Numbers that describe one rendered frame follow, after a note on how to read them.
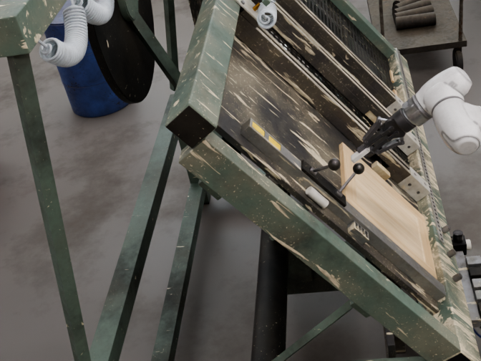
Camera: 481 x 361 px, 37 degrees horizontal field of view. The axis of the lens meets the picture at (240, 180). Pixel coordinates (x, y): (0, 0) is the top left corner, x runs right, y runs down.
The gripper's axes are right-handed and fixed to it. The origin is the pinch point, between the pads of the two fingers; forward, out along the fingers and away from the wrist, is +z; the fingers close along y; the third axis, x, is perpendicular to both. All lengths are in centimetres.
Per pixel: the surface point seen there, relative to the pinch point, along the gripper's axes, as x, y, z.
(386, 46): -171, -50, 11
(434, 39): -302, -127, 14
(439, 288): 15, -53, 11
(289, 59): -40.8, 26.5, 7.4
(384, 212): -7.1, -28.9, 13.6
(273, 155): 15.8, 26.3, 12.9
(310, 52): -74, 11, 11
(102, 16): -10, 88, 27
